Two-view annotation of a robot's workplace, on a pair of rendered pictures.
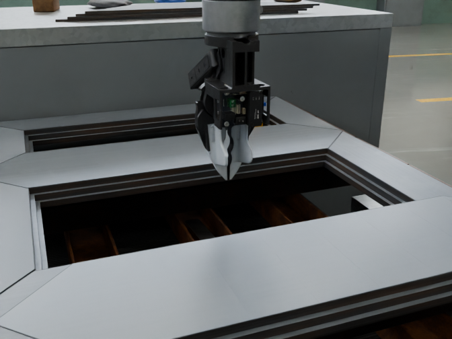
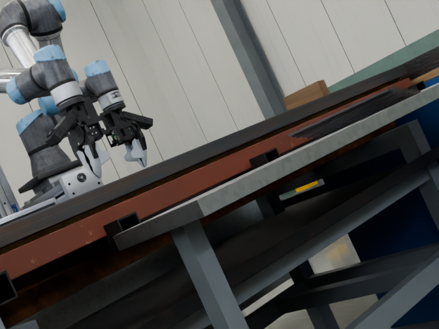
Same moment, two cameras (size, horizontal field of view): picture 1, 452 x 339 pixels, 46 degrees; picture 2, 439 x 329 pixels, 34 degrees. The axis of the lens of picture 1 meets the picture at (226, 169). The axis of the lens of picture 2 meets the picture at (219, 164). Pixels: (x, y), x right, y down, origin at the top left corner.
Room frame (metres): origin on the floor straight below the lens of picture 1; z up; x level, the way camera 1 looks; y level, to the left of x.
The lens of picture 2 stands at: (1.20, 1.84, 0.77)
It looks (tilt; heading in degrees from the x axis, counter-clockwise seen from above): 1 degrees up; 247
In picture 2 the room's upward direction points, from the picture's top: 25 degrees counter-clockwise
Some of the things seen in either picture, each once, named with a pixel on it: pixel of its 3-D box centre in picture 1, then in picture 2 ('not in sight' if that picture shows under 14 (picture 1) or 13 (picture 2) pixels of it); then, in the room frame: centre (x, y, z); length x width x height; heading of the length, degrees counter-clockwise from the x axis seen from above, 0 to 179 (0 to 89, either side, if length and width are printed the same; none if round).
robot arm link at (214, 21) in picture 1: (233, 17); (66, 95); (0.72, -0.01, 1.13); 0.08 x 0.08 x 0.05
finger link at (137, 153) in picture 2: not in sight; (138, 153); (0.51, -0.34, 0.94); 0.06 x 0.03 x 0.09; 21
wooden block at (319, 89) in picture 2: not in sight; (306, 96); (0.09, 0.02, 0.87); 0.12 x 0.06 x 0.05; 129
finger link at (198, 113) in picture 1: (212, 120); (87, 143); (0.73, 0.02, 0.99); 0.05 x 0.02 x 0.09; 111
